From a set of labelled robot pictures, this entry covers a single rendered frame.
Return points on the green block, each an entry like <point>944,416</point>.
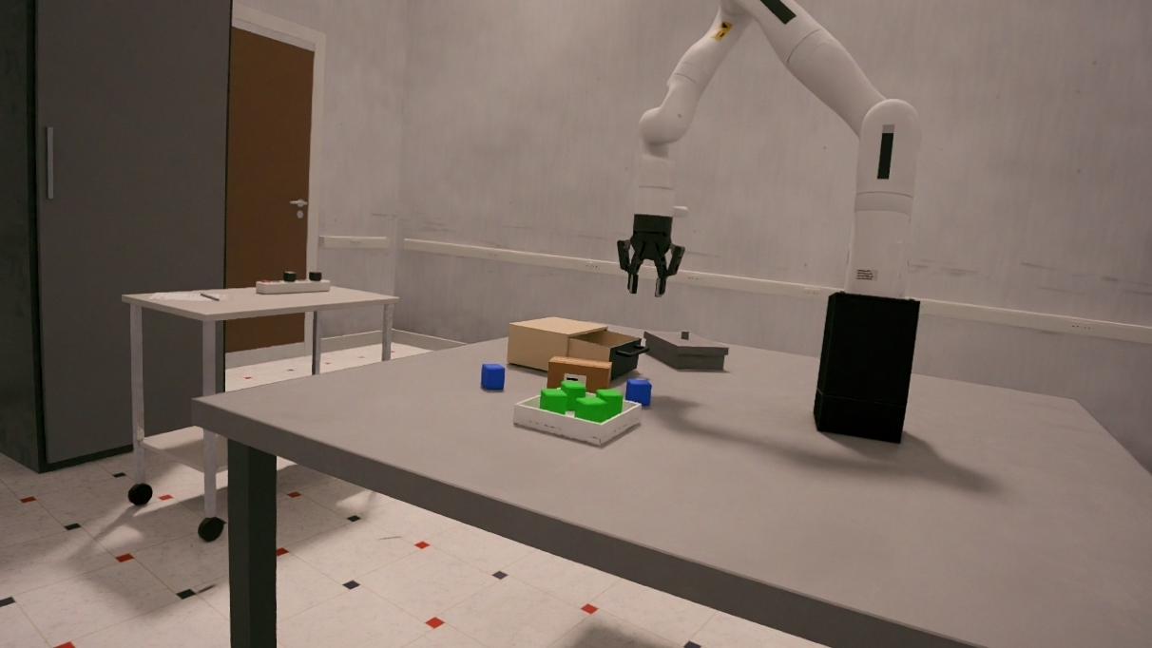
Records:
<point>591,409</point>
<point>614,402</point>
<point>573,390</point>
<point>553,400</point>

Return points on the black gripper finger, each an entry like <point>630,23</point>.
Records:
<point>636,262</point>
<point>663,272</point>

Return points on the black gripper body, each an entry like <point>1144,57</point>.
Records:
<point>651,228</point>

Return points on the small blue block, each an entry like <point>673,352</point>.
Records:
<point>493,376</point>
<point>638,391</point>

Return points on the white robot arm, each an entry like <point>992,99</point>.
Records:
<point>879,253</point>

